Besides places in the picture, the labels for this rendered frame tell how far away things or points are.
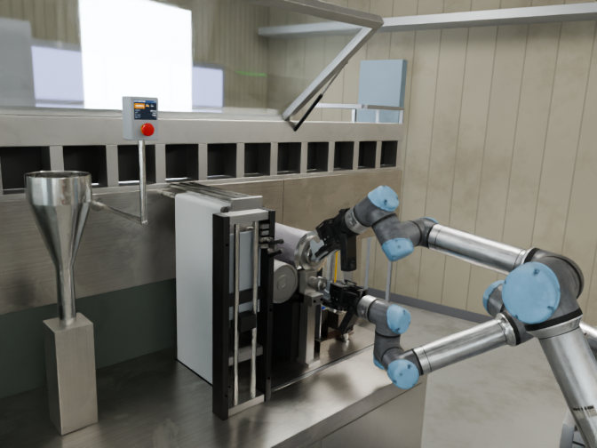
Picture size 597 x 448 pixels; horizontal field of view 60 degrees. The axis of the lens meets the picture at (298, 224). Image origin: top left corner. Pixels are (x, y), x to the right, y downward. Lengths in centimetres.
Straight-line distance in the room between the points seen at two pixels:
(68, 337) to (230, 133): 84
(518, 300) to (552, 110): 324
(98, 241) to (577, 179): 351
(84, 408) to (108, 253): 45
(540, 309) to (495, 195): 330
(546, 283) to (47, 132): 125
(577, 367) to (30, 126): 139
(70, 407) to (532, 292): 109
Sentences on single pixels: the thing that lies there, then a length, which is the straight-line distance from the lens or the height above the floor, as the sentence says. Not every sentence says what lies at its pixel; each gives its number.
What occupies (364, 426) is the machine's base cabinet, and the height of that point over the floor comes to 78.
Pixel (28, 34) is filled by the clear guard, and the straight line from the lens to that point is 131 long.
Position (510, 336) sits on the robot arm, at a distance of 152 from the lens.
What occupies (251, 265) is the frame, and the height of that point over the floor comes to 129.
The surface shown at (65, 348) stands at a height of 112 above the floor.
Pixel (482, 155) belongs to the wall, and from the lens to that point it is 441.
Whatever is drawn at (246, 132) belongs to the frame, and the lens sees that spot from 182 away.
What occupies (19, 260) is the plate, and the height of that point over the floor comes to 128.
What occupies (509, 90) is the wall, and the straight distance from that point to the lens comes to 438.
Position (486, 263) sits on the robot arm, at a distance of 136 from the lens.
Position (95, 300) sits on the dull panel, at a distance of 165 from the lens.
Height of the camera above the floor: 169
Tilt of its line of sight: 12 degrees down
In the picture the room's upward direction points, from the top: 2 degrees clockwise
